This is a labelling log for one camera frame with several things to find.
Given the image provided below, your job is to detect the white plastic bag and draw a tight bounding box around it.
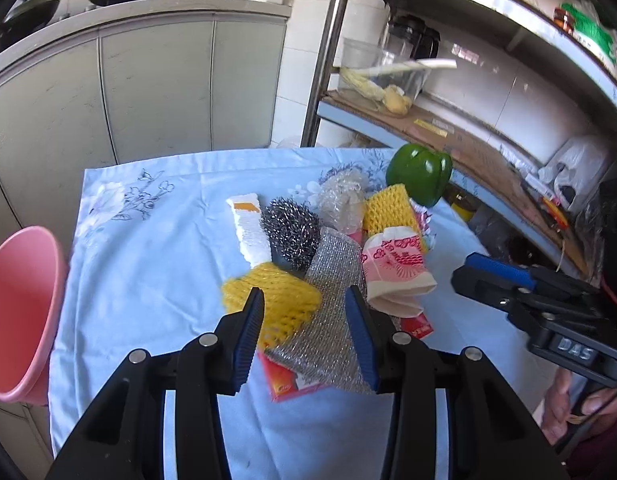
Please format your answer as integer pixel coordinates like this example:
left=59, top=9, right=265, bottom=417
left=538, top=136, right=611, bottom=214

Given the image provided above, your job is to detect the green bell pepper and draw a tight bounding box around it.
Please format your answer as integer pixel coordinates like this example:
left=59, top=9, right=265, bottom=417
left=386, top=143, right=453, bottom=208

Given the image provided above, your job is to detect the silver mesh scouring cloth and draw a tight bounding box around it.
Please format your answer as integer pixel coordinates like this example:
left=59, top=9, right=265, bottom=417
left=265, top=228, right=370, bottom=393

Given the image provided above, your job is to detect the pink white paper cup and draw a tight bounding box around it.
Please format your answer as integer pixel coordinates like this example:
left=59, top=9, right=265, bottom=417
left=361, top=226, right=437, bottom=318

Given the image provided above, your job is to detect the red flat package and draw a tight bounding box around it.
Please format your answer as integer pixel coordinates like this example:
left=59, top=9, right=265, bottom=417
left=258, top=312, right=434, bottom=402

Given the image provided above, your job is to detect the clear plastic container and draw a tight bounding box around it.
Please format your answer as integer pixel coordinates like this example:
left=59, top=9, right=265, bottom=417
left=337, top=38, right=431, bottom=117

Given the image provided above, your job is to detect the yellow foam fruit net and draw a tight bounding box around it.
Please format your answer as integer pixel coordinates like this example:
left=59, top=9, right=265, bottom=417
left=222, top=262, right=321, bottom=351

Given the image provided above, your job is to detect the right hand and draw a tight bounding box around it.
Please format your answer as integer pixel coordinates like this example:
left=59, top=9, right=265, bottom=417
left=540, top=366, right=617, bottom=453

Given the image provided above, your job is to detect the steel wool scrubber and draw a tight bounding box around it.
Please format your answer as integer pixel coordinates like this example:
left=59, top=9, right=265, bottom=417
left=261, top=197, right=320, bottom=271

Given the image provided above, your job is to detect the white orange foam piece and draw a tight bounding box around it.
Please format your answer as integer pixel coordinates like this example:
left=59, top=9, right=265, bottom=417
left=226, top=193, right=273, bottom=268

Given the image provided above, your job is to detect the black wok with lid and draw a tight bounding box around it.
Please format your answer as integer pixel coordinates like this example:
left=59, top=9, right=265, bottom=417
left=0, top=0, right=60, bottom=53

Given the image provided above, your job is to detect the cardboard shelf liner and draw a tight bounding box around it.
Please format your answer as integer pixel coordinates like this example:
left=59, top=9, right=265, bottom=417
left=317, top=92, right=588, bottom=278

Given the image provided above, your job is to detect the ginger root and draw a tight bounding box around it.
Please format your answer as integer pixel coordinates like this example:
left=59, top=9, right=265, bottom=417
left=382, top=84, right=412, bottom=116

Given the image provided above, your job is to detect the black blender jug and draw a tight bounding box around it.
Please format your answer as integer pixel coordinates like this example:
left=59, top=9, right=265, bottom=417
left=379, top=14, right=441, bottom=60

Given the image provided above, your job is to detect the white leek stalk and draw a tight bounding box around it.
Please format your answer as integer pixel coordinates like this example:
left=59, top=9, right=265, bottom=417
left=358, top=58, right=457, bottom=77

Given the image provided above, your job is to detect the corn cob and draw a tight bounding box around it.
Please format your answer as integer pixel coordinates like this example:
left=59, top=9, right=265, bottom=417
left=340, top=67, right=385, bottom=102

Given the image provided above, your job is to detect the clear bubble wrap bag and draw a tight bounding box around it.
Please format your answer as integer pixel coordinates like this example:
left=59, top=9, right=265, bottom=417
left=317, top=167, right=368, bottom=235

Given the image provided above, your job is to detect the light blue floral tablecloth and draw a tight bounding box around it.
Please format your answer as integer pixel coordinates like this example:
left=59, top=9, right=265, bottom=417
left=48, top=146, right=560, bottom=480

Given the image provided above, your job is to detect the metal storage shelf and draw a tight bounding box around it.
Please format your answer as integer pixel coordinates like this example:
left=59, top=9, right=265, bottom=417
left=300, top=0, right=617, bottom=281

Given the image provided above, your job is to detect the pink plastic bucket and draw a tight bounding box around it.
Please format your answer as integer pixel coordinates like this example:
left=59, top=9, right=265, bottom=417
left=0, top=226, right=68, bottom=405

